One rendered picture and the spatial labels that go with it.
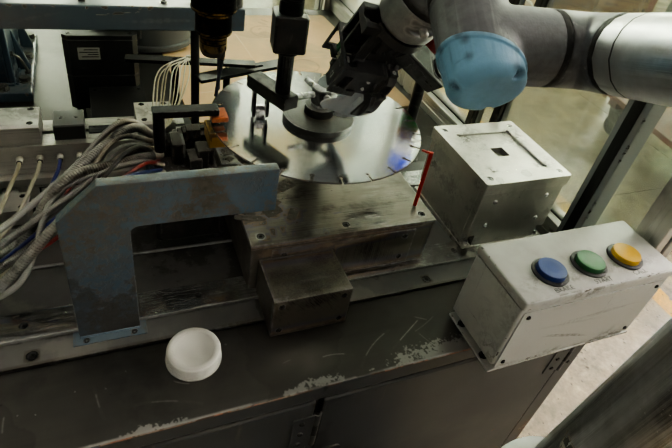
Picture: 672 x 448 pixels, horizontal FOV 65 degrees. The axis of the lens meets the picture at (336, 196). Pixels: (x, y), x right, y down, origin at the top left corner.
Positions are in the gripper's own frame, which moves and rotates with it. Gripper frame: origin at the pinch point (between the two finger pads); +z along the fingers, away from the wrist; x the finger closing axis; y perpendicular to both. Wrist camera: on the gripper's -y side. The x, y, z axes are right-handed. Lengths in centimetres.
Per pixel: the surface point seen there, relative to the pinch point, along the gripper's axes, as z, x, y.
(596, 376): 65, 41, -121
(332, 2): 65, -86, -39
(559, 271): -11.6, 27.1, -23.5
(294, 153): 1.7, 7.5, 7.6
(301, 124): 3.5, 1.6, 5.3
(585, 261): -12.0, 25.7, -28.6
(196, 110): 4.9, 1.1, 20.6
